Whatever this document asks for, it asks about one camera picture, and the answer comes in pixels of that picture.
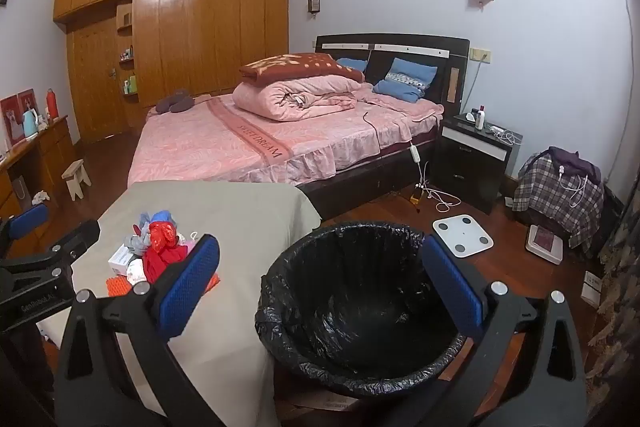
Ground wooden desk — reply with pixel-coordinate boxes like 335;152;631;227
0;114;79;229

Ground white paper box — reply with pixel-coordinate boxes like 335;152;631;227
582;271;604;309

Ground white charger cables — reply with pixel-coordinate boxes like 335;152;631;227
486;123;519;146

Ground red cloth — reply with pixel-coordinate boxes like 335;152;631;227
142;221;190;284

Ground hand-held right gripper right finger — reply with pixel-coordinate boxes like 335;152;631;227
422;234;588;427

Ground white cardboard box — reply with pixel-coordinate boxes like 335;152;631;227
107;244;143;278

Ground folded pink duvet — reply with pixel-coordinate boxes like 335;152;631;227
232;76;373;122

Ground blue cloth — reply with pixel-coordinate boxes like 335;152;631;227
139;210;174;229

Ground bin with black bag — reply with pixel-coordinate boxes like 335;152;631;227
255;221;493;398

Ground patterned curtain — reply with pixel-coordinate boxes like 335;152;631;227
584;187;640;408

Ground light blue kettle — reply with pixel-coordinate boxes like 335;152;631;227
19;107;41;140

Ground white bathroom scale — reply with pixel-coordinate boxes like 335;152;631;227
432;214;495;254

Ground blue patterned pillow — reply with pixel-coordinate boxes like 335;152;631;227
388;57;439;90

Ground white box on floor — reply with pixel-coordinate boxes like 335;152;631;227
524;224;566;265

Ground chair with plaid cloth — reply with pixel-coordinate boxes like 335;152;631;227
512;149;605;254

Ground small blue pillow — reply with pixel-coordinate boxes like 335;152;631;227
336;57;369;74

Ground dark red patterned pillow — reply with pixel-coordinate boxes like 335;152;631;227
239;52;366;86

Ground red photo frames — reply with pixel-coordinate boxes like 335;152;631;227
0;88;37;148

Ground purple slippers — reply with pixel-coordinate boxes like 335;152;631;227
155;89;192;114

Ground bed with pink sheet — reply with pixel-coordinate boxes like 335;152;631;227
127;33;471;222

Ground wooden wardrobe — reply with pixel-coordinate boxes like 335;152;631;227
52;0;290;146

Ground grey cloth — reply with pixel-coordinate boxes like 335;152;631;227
124;233;151;256

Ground white wall cord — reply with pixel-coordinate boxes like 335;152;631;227
462;57;484;116

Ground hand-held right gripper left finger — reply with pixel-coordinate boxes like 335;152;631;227
52;234;236;427

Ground white earphone cable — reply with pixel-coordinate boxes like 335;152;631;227
557;164;592;208

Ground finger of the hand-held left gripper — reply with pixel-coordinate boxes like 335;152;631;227
0;203;51;254
29;219;101;267

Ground flat blue pillow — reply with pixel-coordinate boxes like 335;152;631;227
372;79;426;104

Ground purple garment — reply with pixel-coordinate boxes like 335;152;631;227
547;145;602;184

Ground black white nightstand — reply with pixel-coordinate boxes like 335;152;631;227
432;113;524;216

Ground white floor cables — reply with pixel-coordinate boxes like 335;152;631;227
417;161;464;214

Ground orange mesh cloth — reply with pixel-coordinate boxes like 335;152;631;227
106;274;221;299

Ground black cable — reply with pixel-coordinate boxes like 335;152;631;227
361;103;414;144

